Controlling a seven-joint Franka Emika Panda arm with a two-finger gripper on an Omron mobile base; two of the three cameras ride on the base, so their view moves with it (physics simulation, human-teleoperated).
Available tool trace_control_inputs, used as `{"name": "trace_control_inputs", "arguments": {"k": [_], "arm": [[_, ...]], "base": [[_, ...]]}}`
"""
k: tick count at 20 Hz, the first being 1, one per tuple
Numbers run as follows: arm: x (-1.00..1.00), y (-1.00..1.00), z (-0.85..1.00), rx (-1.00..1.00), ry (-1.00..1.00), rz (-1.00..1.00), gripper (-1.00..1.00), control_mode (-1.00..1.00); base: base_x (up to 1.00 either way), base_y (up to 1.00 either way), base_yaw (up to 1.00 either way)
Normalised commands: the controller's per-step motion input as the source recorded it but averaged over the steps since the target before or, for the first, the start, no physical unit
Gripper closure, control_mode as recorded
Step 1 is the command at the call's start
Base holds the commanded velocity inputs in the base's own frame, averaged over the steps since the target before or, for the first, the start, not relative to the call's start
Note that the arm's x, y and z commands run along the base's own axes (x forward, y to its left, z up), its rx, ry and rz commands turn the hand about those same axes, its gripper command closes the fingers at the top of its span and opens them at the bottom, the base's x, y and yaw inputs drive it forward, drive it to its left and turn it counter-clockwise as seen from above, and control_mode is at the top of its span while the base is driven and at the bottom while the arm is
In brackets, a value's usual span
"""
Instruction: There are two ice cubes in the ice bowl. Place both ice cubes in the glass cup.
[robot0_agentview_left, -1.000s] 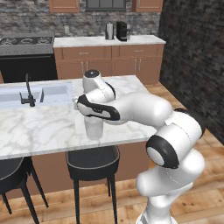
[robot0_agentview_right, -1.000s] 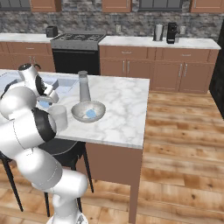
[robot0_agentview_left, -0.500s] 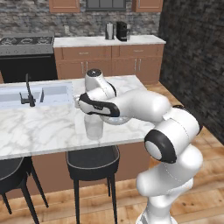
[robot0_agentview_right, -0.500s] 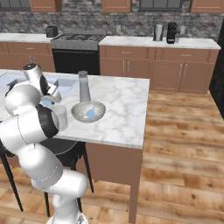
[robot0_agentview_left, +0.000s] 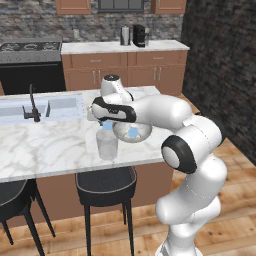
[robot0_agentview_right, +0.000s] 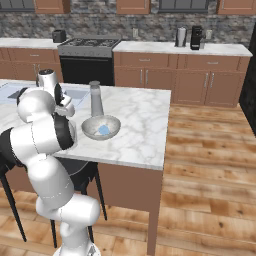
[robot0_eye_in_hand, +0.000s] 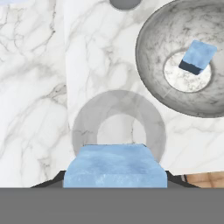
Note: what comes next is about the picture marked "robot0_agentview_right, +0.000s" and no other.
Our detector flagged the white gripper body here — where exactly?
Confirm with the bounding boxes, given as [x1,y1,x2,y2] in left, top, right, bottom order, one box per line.
[55,94,77,118]

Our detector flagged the clear glass cup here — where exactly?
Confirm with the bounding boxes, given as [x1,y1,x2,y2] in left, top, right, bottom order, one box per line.
[88,80,105,118]

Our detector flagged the silver kettle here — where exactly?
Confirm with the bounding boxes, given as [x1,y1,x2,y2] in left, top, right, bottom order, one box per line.
[175,26,189,48]

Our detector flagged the brown kitchen island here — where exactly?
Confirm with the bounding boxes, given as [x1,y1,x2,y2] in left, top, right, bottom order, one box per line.
[0,78,172,256]

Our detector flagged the blue ice cube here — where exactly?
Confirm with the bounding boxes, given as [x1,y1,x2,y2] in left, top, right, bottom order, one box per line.
[98,124,112,137]

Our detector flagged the grey ice bowl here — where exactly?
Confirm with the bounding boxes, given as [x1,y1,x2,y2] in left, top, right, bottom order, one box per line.
[80,114,122,142]

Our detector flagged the brown base cupboard run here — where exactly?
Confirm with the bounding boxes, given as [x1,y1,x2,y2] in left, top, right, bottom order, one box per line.
[112,51,252,109]
[0,47,65,83]

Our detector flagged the black and grey stove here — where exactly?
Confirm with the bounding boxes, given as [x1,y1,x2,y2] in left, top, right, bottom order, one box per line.
[56,36,122,87]

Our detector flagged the black toaster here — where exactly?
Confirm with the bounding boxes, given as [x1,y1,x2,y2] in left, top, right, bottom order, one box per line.
[51,28,67,44]

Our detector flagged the steel sink basin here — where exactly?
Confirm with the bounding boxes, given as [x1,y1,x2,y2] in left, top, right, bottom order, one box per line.
[0,82,91,108]

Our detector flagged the dark window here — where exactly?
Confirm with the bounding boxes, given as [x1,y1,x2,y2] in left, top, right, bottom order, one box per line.
[157,0,210,14]
[0,0,36,13]

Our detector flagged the brown wall cupboard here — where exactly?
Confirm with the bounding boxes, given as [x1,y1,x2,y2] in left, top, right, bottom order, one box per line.
[216,0,256,16]
[33,0,72,15]
[115,0,152,16]

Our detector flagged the black fridge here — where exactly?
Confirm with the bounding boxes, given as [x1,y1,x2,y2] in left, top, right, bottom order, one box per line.
[238,42,256,138]

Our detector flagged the black coffee machine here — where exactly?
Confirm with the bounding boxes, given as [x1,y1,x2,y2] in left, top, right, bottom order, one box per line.
[189,25,206,51]

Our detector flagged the black bar stool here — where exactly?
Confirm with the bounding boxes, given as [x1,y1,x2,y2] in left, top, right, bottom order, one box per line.
[0,129,28,243]
[49,157,108,249]

